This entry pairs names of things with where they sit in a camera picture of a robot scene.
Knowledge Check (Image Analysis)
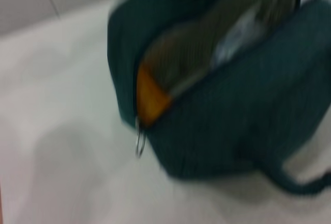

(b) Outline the dark teal lunch bag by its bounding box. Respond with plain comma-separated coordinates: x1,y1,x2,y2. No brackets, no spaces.
107,0,331,197

